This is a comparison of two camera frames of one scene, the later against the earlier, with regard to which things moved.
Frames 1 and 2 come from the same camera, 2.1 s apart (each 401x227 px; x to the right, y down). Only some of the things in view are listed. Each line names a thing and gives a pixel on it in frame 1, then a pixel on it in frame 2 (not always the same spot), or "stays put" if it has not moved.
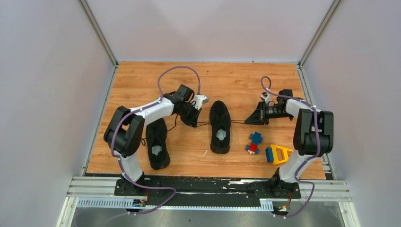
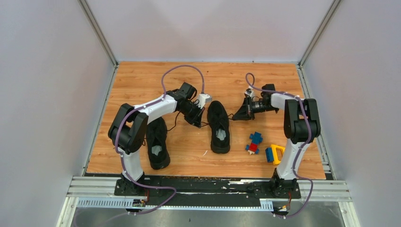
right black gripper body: (263, 113) to (249, 113)
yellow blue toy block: (272, 155) stays put
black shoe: (220, 122) stays put
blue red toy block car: (257, 138) stays put
